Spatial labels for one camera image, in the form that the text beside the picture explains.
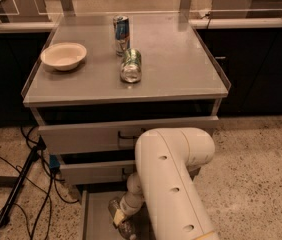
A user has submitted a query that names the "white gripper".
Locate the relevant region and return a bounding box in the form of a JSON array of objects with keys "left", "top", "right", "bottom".
[{"left": 113, "top": 192, "right": 144, "bottom": 227}]

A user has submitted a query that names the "clear plastic water bottle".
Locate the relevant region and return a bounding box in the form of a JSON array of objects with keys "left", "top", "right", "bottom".
[{"left": 108, "top": 197, "right": 137, "bottom": 240}]

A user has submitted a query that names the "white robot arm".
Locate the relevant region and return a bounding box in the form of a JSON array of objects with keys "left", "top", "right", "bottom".
[{"left": 108, "top": 128, "right": 220, "bottom": 240}]

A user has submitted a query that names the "grey bottom drawer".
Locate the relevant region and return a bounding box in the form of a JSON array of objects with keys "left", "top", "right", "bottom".
[{"left": 80, "top": 178, "right": 200, "bottom": 240}]

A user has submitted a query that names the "grey drawer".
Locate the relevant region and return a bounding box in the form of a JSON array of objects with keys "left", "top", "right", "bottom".
[
  {"left": 58, "top": 155, "right": 205, "bottom": 186},
  {"left": 39, "top": 116, "right": 218, "bottom": 155},
  {"left": 80, "top": 178, "right": 200, "bottom": 240}
]

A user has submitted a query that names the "grey middle drawer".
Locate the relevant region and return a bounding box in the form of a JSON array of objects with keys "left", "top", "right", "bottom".
[{"left": 58, "top": 155, "right": 205, "bottom": 186}]

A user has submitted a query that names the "grey top drawer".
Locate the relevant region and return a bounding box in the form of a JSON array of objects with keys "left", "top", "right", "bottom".
[{"left": 39, "top": 116, "right": 218, "bottom": 155}]

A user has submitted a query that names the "grey drawer cabinet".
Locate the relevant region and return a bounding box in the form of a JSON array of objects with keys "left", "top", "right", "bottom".
[{"left": 22, "top": 12, "right": 229, "bottom": 240}]

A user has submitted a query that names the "blue power box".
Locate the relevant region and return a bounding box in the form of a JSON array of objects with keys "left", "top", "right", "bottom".
[{"left": 49, "top": 155, "right": 60, "bottom": 170}]

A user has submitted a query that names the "green soda can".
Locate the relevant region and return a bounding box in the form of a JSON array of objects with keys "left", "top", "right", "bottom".
[{"left": 120, "top": 48, "right": 142, "bottom": 83}]

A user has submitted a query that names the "white paper bowl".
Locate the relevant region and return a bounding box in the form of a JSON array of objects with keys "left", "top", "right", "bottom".
[{"left": 40, "top": 42, "right": 87, "bottom": 71}]

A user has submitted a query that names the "blue energy drink can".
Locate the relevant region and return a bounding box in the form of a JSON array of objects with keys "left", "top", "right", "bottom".
[{"left": 113, "top": 15, "right": 130, "bottom": 56}]

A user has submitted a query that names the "black floor cable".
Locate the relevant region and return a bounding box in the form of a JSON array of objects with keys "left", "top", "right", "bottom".
[{"left": 0, "top": 125, "right": 80, "bottom": 240}]

